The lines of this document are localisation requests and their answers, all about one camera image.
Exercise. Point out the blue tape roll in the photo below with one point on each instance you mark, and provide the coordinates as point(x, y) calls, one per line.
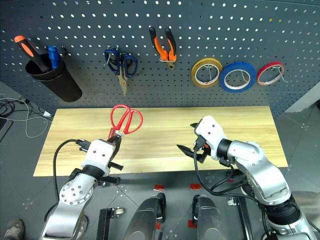
point(223, 80)

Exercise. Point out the orange black pliers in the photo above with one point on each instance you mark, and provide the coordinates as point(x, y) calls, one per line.
point(165, 53)

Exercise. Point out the dark rounded shape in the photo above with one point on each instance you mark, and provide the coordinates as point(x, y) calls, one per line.
point(207, 220)
point(145, 220)

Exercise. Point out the worn grey shoe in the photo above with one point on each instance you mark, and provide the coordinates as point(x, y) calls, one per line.
point(15, 230)

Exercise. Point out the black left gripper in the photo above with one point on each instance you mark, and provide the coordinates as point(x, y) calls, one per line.
point(117, 151)

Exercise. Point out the black cup holder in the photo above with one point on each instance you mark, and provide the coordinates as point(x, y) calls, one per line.
point(65, 85)

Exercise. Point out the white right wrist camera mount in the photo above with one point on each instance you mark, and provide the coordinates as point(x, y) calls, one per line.
point(212, 130)

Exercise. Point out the metal scissors peg hook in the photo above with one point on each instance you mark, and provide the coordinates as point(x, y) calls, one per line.
point(108, 58)

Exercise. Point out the red tape roll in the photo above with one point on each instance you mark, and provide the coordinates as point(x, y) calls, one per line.
point(258, 76)

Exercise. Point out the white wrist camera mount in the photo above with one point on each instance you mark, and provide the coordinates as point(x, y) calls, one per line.
point(97, 155)
point(212, 130)

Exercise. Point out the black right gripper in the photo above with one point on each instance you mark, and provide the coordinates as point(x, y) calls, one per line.
point(201, 150)

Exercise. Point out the yellow tape roll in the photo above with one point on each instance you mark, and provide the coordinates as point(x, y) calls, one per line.
point(194, 75)

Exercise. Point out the dark flat device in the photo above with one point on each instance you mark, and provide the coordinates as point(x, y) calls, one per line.
point(3, 128)

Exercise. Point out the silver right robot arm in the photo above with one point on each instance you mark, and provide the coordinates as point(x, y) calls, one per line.
point(255, 162)

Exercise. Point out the dark grey metal pegboard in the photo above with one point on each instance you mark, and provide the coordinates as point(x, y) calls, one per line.
point(175, 15)

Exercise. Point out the black table frame with caster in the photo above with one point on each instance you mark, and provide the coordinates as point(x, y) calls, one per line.
point(243, 220)
point(102, 225)

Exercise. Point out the metal pliers holder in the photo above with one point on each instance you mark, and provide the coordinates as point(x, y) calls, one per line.
point(162, 59)

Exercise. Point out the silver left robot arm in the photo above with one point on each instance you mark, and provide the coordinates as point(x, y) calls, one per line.
point(72, 195)

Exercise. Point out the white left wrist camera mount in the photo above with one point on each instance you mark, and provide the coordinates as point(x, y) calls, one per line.
point(97, 155)

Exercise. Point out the metal tape peg hook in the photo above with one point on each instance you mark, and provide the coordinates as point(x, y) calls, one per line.
point(281, 73)
point(210, 73)
point(243, 76)

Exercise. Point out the white power adapter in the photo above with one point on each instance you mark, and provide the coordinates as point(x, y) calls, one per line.
point(47, 114)

